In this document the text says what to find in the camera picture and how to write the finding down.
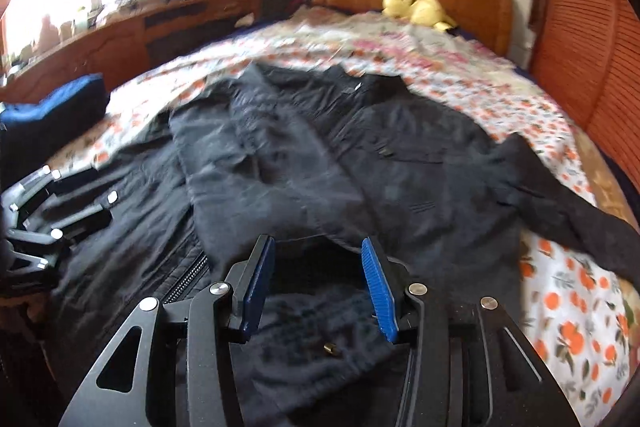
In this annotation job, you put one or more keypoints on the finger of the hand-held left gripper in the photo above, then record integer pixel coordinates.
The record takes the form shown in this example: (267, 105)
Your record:
(75, 212)
(30, 249)

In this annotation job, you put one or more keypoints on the black jacket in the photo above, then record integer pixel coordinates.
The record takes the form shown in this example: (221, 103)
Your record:
(300, 157)

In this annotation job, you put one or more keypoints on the blue folded cloth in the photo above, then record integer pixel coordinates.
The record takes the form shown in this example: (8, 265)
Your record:
(40, 112)

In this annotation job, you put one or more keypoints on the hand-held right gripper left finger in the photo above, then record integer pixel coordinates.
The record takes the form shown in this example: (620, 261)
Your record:
(260, 289)

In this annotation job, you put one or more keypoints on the long wooden desk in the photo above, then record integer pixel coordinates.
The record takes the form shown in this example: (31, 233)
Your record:
(115, 42)

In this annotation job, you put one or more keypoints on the yellow plush toy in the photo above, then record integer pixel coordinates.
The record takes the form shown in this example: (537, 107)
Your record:
(425, 9)

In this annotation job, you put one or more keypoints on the pink floral quilt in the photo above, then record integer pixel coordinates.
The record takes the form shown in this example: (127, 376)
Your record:
(390, 42)

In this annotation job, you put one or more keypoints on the wooden louvered wardrobe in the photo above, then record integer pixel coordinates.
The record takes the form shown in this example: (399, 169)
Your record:
(590, 32)

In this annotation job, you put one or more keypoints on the orange fruit print bedsheet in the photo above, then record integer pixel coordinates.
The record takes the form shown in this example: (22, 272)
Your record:
(565, 307)

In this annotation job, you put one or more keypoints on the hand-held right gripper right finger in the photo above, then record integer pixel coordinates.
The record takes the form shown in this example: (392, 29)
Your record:
(380, 292)

